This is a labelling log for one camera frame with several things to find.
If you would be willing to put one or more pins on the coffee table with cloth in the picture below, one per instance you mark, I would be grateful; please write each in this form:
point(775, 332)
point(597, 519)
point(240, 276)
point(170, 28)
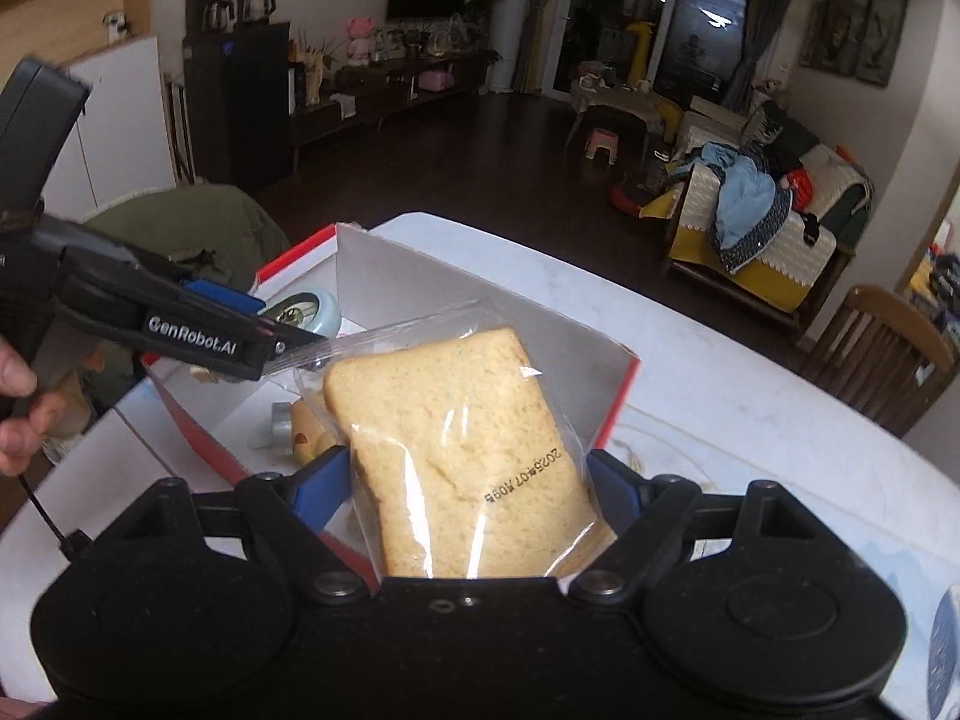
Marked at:
point(615, 97)

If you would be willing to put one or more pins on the red floor object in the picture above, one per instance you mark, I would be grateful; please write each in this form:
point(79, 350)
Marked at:
point(622, 202)

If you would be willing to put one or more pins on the yellow spotted squishy toy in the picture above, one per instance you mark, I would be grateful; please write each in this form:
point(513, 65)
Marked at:
point(307, 436)

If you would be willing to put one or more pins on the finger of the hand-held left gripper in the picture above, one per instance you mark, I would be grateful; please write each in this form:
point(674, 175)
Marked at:
point(296, 336)
point(221, 296)

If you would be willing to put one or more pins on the pink pig plush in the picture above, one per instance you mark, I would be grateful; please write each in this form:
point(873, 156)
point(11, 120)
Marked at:
point(360, 34)

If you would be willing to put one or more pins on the pink handbag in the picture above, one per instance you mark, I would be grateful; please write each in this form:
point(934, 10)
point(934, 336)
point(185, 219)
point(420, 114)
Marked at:
point(435, 79)

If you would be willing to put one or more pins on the white standing air conditioner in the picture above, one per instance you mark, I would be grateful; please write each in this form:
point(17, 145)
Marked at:
point(514, 15)

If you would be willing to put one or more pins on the person's left hand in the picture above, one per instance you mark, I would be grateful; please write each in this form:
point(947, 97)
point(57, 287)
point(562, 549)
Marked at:
point(19, 427)

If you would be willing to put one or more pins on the grey curtain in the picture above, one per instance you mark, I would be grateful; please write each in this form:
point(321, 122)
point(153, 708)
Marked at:
point(765, 15)

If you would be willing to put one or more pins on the sofa with cream yellow cover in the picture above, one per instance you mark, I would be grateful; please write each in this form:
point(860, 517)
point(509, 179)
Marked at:
point(780, 255)

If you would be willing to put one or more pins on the dark wooden tv cabinet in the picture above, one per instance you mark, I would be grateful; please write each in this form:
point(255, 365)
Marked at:
point(375, 97)

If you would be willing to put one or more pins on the green jacket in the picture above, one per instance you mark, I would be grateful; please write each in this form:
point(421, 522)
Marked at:
point(187, 229)

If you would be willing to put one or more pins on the green correction tape dispenser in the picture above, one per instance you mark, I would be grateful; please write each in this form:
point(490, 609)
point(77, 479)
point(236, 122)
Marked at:
point(307, 315)

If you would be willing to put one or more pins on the yellow giraffe toy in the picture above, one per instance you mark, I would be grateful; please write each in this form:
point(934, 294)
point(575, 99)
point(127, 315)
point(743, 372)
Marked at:
point(641, 37)

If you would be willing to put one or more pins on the red cardboard box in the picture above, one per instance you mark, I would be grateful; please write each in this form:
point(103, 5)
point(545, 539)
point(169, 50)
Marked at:
point(420, 277)

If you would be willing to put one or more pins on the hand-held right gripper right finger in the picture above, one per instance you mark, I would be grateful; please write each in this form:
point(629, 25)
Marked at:
point(615, 491)

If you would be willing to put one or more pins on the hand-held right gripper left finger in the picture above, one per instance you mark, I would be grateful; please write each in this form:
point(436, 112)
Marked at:
point(322, 491)

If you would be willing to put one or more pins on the dark framed wall picture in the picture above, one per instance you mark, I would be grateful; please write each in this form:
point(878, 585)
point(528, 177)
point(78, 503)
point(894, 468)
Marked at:
point(814, 34)
point(885, 30)
point(847, 30)

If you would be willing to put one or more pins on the wooden chair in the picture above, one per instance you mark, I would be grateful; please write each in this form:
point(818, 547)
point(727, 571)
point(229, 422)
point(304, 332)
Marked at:
point(885, 315)

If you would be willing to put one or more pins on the pile of dark clothes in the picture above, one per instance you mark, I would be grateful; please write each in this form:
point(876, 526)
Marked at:
point(941, 274)

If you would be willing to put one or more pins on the bread slice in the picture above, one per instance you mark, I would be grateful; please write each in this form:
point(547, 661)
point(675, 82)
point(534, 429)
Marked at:
point(450, 427)

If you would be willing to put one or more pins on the wooden wall shelf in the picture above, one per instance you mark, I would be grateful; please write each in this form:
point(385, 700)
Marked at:
point(75, 15)

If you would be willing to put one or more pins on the yellow curtain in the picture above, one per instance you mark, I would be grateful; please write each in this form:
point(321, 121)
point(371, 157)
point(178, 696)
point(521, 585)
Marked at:
point(547, 7)

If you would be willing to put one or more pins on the white cabinet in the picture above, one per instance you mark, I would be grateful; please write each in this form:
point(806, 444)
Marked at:
point(127, 127)

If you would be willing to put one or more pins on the orange bag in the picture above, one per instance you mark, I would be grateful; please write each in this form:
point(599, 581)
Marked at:
point(796, 187)

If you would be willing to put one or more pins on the pile of blue clothes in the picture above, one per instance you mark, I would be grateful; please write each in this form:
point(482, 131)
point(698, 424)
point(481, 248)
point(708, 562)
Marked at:
point(742, 202)

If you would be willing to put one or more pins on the pink stool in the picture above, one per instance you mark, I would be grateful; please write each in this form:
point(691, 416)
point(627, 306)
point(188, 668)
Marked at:
point(600, 141)

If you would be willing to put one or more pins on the dark tea cabinet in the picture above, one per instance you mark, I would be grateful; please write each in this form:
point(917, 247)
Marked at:
point(240, 90)

